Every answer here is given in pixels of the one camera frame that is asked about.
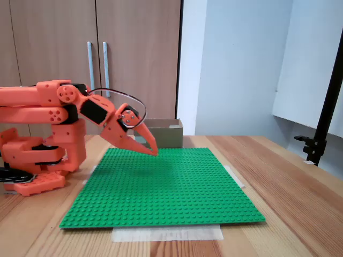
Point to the white wall-mounted panel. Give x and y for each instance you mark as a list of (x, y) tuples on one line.
[(308, 67)]

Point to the black camera stand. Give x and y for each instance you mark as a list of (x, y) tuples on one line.
[(326, 112)]

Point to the green lego baseplate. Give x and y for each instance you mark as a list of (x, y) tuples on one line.
[(160, 192)]

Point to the cardboard box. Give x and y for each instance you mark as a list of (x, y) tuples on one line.
[(168, 136)]

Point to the brown wooden cabinet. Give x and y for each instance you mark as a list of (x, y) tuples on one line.
[(139, 53)]

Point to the translucent masking tape strip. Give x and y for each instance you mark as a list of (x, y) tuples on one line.
[(88, 178), (235, 178), (166, 234), (308, 162)]

